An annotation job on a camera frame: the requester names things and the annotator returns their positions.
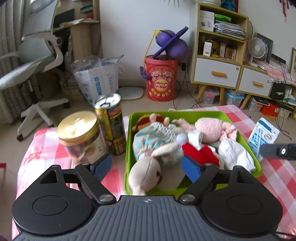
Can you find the white plastic shopping bag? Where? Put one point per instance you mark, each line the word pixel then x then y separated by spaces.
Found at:
pixel 96 77

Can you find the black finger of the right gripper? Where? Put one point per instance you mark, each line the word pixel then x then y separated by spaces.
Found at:
pixel 278 151

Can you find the black yellow tin can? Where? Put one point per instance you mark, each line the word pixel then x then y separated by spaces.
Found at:
pixel 109 112

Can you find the grey white office chair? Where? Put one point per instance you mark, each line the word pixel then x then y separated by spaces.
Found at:
pixel 39 51

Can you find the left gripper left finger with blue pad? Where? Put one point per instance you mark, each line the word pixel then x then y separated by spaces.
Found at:
pixel 91 177

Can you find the orange faced plush doll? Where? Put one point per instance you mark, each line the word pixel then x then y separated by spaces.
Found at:
pixel 146 120

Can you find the glass jar gold lid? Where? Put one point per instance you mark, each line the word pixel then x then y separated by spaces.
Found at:
pixel 80 134

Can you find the pink plush toy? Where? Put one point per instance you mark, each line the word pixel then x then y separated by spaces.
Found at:
pixel 212 129

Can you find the framed picture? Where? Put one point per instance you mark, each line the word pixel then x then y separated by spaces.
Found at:
pixel 292 63

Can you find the red snack bucket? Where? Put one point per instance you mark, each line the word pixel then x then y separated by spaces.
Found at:
pixel 160 74

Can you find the low white drawer cabinet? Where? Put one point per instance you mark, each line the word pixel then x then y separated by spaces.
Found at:
pixel 253 81

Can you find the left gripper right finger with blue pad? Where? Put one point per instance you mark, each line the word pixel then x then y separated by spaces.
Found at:
pixel 202 178

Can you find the white cloth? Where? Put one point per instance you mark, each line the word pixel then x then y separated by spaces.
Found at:
pixel 230 153

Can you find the purple balance ball toy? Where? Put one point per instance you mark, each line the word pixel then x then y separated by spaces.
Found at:
pixel 171 43

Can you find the red santa hat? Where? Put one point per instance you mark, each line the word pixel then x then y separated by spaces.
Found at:
pixel 202 156

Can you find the blue white milk carton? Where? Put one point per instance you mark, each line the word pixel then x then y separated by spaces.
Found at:
pixel 263 133

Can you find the cream bunny doll blue dress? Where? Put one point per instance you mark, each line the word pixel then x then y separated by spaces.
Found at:
pixel 157 149

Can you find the wooden cabinet white drawers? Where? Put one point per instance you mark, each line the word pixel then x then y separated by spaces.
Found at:
pixel 217 47

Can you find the green plastic cookie box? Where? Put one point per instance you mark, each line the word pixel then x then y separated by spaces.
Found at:
pixel 189 116

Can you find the small white desk fan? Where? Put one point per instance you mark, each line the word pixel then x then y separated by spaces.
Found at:
pixel 257 49

